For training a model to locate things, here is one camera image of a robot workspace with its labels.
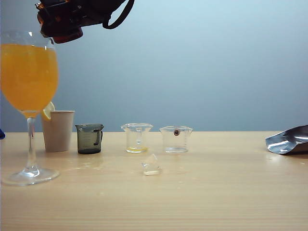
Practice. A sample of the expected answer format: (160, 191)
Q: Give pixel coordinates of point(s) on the beige paper cup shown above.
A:
(59, 132)

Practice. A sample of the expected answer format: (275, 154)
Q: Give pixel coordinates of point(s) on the yellow lemon slice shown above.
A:
(48, 111)

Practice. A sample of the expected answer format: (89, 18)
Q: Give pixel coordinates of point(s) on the dark smoked measuring cup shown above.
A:
(86, 142)

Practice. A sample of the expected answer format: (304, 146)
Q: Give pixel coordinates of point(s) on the clear measuring cup yellow residue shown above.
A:
(130, 140)

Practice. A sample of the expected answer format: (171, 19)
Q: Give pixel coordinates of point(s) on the small tipped clear cup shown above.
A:
(151, 167)

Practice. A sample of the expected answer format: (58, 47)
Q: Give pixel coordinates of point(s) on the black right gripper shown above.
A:
(91, 12)

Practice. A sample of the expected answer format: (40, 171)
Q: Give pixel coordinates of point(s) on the clear measuring cup round sticker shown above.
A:
(176, 132)

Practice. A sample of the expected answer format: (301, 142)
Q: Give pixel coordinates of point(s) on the blue cloth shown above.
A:
(2, 134)

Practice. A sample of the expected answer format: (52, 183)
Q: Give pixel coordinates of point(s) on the large stemmed wine glass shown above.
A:
(26, 79)

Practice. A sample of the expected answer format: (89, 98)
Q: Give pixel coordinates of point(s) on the silver foil bag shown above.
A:
(286, 142)

